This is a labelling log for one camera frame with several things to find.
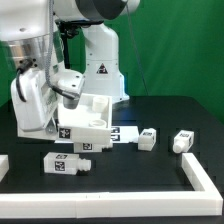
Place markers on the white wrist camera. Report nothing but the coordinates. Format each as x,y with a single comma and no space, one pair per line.
71,84

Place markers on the marker sheet with tags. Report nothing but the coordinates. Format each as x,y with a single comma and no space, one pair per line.
124,134

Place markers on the white square tabletop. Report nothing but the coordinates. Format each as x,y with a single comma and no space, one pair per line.
89,122

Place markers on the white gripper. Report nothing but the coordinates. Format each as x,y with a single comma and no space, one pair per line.
34,116

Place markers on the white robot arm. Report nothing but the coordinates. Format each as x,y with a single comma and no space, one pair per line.
32,40

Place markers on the white U-shaped fence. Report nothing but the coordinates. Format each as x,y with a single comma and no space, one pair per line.
203,200

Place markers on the black camera stand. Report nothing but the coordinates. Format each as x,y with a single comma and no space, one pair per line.
70,29

